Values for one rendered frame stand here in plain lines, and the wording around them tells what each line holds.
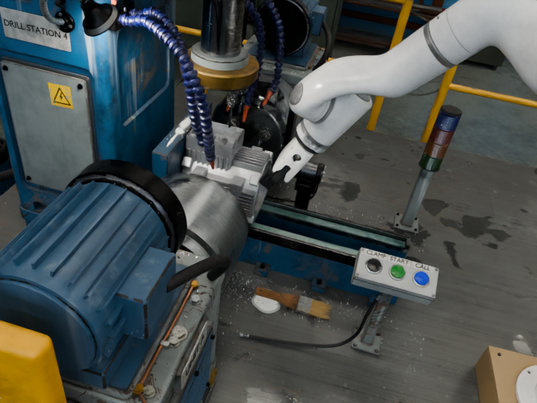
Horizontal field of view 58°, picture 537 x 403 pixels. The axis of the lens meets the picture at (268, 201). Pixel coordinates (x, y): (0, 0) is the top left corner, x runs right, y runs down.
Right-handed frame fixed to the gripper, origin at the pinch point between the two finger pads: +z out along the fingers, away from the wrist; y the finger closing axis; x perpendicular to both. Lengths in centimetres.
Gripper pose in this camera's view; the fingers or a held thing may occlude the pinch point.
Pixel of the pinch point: (268, 179)
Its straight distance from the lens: 117.4
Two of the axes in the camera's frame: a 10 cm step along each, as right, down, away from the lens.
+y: 2.5, -5.7, 7.9
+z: -5.9, 5.5, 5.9
